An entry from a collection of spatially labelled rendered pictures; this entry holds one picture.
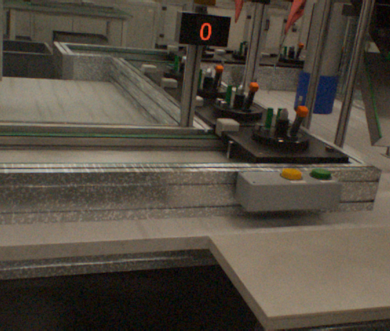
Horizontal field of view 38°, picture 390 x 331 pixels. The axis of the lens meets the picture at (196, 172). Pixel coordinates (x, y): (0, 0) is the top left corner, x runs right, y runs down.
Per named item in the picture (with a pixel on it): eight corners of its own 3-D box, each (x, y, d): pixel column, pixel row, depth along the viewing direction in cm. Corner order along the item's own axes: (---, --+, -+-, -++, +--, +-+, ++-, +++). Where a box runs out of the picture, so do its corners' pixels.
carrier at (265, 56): (322, 72, 275) (327, 46, 271) (279, 69, 266) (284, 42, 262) (298, 63, 296) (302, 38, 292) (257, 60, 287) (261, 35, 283)
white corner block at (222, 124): (238, 138, 141) (240, 123, 139) (221, 138, 139) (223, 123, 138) (230, 134, 145) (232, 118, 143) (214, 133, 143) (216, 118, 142)
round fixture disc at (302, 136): (319, 149, 133) (321, 142, 132) (267, 149, 127) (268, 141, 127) (291, 132, 145) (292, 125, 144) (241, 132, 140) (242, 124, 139)
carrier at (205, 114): (293, 133, 153) (302, 87, 149) (212, 132, 144) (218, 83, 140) (255, 110, 174) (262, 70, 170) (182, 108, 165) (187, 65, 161)
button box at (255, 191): (338, 209, 117) (344, 181, 115) (247, 212, 110) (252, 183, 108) (320, 196, 123) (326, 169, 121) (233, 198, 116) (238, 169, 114)
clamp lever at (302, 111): (297, 138, 130) (309, 111, 126) (290, 137, 130) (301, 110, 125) (291, 128, 133) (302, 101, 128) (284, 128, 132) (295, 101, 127)
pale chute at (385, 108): (419, 149, 138) (430, 141, 134) (371, 145, 135) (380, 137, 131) (398, 55, 150) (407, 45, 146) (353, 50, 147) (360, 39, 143)
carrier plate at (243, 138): (347, 165, 131) (349, 156, 130) (255, 165, 122) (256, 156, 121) (296, 134, 152) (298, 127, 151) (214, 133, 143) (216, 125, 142)
